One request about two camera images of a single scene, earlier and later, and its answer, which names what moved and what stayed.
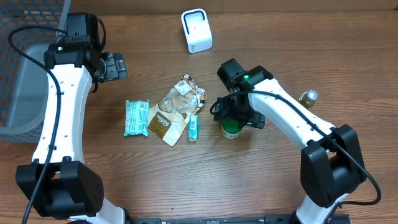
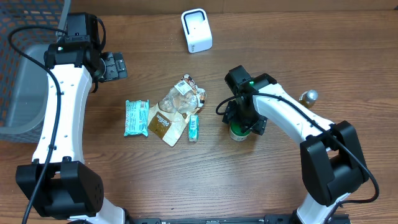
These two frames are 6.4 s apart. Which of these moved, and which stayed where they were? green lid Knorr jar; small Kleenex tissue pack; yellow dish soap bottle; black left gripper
Moved: green lid Knorr jar
Stayed: yellow dish soap bottle; small Kleenex tissue pack; black left gripper
